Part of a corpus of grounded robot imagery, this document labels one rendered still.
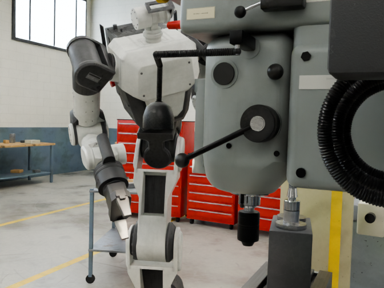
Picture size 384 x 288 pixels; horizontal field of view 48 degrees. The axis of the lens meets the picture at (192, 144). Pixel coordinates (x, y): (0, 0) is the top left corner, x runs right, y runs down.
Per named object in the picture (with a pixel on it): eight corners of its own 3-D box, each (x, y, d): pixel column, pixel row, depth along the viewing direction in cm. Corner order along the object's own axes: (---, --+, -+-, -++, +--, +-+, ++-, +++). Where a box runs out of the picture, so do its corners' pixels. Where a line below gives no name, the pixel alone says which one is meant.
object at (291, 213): (282, 223, 127) (282, 204, 126) (284, 220, 131) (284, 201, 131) (298, 225, 125) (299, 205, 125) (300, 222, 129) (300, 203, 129)
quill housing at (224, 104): (191, 192, 88) (196, 34, 87) (226, 181, 107) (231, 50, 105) (284, 203, 80) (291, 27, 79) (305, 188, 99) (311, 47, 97)
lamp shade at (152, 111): (143, 127, 104) (144, 101, 103) (174, 128, 104) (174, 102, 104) (141, 128, 96) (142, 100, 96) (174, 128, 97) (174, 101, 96)
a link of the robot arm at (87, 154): (88, 172, 127) (80, 162, 139) (118, 167, 130) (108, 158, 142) (85, 151, 126) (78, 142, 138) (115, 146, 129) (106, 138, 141)
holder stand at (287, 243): (266, 294, 125) (268, 226, 124) (270, 270, 146) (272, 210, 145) (310, 299, 122) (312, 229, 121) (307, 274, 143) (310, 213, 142)
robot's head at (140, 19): (132, 33, 139) (129, 5, 134) (162, 27, 142) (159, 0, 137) (140, 39, 134) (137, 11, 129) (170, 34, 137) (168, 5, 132)
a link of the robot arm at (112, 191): (103, 226, 122) (94, 192, 129) (136, 218, 125) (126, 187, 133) (104, 198, 113) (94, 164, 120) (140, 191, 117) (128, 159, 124)
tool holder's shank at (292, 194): (286, 200, 127) (287, 162, 126) (287, 198, 130) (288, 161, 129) (296, 201, 126) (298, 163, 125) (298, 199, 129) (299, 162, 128)
